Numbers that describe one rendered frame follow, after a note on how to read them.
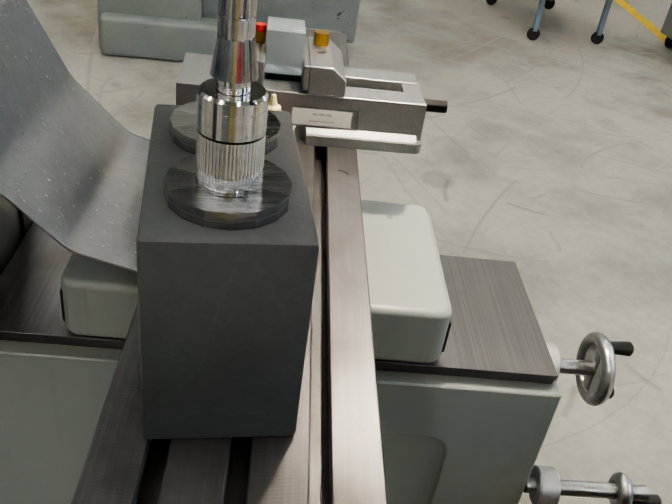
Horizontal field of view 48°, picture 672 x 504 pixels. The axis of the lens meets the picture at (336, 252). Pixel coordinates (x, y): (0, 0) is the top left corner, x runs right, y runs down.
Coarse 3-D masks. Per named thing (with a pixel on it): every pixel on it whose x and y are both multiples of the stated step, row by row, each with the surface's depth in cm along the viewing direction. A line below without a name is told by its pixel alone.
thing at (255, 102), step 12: (204, 84) 49; (252, 84) 50; (204, 96) 48; (216, 96) 48; (228, 96) 48; (240, 96) 48; (252, 96) 48; (264, 96) 49; (204, 108) 48; (216, 108) 48; (228, 108) 47; (240, 108) 48; (252, 108) 48; (264, 108) 49
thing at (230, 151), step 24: (216, 120) 48; (240, 120) 48; (264, 120) 50; (216, 144) 49; (240, 144) 49; (264, 144) 51; (216, 168) 50; (240, 168) 50; (216, 192) 51; (240, 192) 51
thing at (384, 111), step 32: (192, 64) 106; (192, 96) 101; (288, 96) 102; (320, 96) 102; (352, 96) 103; (384, 96) 105; (416, 96) 106; (320, 128) 105; (352, 128) 106; (384, 128) 106; (416, 128) 106
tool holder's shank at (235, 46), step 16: (224, 0) 45; (240, 0) 45; (256, 0) 46; (224, 16) 46; (240, 16) 46; (256, 16) 47; (224, 32) 46; (240, 32) 46; (224, 48) 46; (240, 48) 46; (224, 64) 47; (240, 64) 47; (256, 64) 48; (224, 80) 47; (240, 80) 47
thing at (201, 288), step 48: (192, 144) 58; (288, 144) 62; (144, 192) 53; (192, 192) 51; (288, 192) 53; (144, 240) 48; (192, 240) 49; (240, 240) 49; (288, 240) 50; (144, 288) 50; (192, 288) 50; (240, 288) 51; (288, 288) 52; (144, 336) 52; (192, 336) 53; (240, 336) 53; (288, 336) 54; (144, 384) 55; (192, 384) 55; (240, 384) 56; (288, 384) 57; (144, 432) 58; (192, 432) 58; (240, 432) 59; (288, 432) 60
